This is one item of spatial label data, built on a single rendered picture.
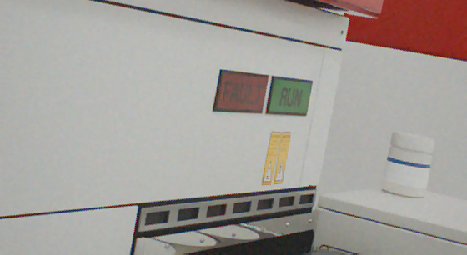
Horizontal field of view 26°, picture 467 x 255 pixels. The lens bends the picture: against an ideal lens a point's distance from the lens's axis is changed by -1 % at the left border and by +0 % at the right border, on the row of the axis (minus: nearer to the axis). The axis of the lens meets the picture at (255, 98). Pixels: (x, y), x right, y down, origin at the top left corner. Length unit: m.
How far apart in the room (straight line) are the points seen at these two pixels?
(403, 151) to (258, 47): 0.46
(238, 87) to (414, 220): 0.36
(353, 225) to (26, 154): 0.65
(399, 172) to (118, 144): 0.70
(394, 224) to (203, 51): 0.44
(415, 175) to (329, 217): 0.22
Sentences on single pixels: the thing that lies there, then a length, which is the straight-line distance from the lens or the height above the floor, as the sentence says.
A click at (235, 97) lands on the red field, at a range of 1.16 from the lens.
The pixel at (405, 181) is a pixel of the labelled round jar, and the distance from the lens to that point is 1.59.
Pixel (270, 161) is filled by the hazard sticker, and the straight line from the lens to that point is 1.28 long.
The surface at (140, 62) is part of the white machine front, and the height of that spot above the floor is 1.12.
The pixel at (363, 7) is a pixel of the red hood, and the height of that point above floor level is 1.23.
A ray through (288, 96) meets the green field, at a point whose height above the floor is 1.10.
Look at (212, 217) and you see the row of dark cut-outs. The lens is 1.17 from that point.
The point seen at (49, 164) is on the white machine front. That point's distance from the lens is 0.91.
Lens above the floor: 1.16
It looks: 3 degrees down
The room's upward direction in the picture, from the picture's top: 10 degrees clockwise
